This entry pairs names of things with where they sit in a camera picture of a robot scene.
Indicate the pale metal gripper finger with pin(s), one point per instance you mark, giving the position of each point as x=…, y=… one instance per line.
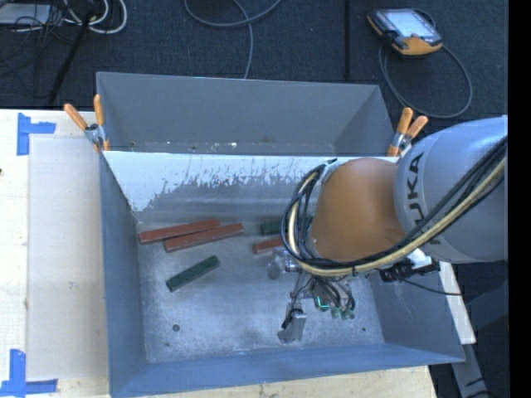
x=285, y=333
x=299, y=326

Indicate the grey metal bin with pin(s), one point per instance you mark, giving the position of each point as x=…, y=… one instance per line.
x=232, y=313

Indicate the red-brown flat block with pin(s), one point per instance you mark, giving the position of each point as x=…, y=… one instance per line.
x=203, y=238
x=266, y=246
x=178, y=231

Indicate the dark green flat block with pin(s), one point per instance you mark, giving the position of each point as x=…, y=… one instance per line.
x=193, y=273
x=271, y=227

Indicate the black cylinder on white bracket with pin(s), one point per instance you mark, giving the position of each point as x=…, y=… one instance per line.
x=408, y=268

